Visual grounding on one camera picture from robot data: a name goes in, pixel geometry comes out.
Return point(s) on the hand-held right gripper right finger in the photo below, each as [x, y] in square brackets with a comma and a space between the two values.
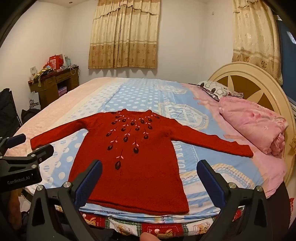
[211, 183]

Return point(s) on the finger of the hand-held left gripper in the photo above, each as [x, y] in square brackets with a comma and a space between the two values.
[16, 140]
[42, 150]

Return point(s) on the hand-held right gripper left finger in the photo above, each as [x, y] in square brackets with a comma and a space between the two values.
[89, 184]

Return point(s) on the red embroidered sweater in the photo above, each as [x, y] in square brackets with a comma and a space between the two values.
[138, 173]

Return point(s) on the person's right hand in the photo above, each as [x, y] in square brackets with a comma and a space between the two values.
[149, 236]

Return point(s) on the black bag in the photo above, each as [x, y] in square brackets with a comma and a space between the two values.
[30, 115]

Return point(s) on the black chair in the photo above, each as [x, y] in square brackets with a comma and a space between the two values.
[7, 104]

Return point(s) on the purple box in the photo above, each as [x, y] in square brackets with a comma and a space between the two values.
[62, 91]

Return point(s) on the dark wooden desk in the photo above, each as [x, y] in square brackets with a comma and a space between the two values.
[48, 83]

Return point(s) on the white box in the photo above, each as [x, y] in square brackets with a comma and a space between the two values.
[33, 72]

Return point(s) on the striped green yellow scarf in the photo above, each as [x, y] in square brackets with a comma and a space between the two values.
[42, 73]

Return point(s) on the red green printed mattress cover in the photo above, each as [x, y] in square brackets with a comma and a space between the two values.
[148, 228]

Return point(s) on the pink folded quilt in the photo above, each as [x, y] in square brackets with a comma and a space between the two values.
[249, 120]

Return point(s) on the red gift bag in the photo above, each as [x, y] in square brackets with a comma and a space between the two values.
[55, 62]

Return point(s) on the pale blue bag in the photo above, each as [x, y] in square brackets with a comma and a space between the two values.
[67, 61]

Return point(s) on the patterned pillow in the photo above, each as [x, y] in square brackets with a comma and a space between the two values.
[217, 90]

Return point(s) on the polka dot bed sheet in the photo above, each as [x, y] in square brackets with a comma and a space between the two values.
[138, 97]

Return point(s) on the cream wooden headboard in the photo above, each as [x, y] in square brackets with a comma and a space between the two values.
[254, 71]

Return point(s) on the wide beige patterned curtain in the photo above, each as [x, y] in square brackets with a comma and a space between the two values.
[122, 34]

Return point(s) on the dark window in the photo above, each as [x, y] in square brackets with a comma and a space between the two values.
[286, 58]

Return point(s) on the narrow beige patterned curtain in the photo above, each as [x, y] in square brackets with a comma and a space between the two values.
[254, 34]

